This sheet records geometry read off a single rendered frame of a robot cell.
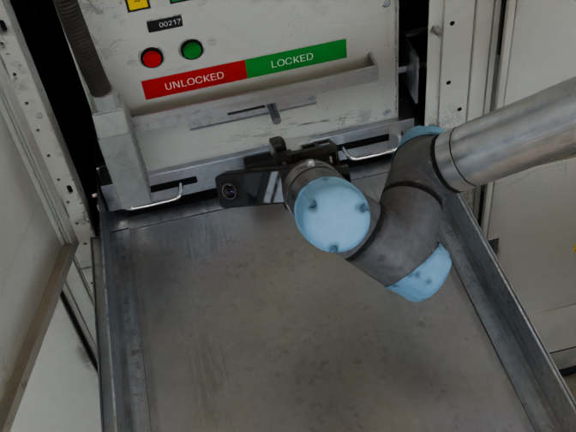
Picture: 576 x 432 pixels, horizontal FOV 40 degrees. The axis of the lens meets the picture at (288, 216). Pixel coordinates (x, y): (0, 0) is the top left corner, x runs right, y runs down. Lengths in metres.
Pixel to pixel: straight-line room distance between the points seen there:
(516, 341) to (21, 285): 0.73
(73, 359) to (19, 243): 0.41
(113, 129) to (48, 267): 0.30
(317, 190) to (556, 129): 0.25
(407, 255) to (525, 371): 0.33
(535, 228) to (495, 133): 0.74
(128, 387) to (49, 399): 0.55
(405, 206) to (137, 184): 0.46
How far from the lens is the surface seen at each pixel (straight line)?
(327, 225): 0.83
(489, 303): 1.20
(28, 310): 1.29
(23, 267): 1.27
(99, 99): 1.14
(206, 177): 1.35
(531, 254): 1.68
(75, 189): 1.30
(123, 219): 1.38
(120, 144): 1.16
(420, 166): 0.95
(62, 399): 1.71
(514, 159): 0.90
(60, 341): 1.55
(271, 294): 1.22
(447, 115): 1.36
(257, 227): 1.32
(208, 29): 1.20
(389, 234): 0.87
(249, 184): 1.02
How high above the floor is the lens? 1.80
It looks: 46 degrees down
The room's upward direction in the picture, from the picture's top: 8 degrees counter-clockwise
